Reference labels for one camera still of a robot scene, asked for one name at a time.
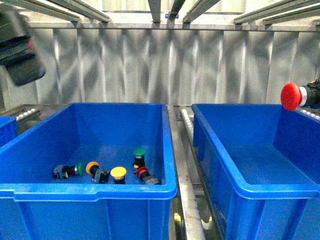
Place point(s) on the left blue plastic bin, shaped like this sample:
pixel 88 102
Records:
pixel 35 206

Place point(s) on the far left blue bin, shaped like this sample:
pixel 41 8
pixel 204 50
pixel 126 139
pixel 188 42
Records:
pixel 8 129

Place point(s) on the green mushroom button upright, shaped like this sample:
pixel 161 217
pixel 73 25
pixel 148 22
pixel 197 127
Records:
pixel 139 158

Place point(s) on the green button lying sideways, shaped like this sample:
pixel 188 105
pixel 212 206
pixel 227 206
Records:
pixel 61 172

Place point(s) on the metal roller rail centre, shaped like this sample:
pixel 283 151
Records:
pixel 188 179

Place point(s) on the blue plastic bin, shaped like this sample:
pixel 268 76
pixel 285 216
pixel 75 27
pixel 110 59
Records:
pixel 35 206
pixel 261 168

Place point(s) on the yellow mushroom button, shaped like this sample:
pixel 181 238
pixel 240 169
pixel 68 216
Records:
pixel 119 174

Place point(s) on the right blue plastic bin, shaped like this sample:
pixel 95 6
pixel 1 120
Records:
pixel 261 168

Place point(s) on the orange yellow button lying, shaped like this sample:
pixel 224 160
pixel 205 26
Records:
pixel 99 175

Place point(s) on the large red mushroom button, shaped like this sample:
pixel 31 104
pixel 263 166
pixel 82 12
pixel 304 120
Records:
pixel 295 96

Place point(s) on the small red button lying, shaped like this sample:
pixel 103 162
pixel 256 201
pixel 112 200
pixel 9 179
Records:
pixel 148 179

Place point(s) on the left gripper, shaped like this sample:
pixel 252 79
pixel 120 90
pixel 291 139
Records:
pixel 17 50

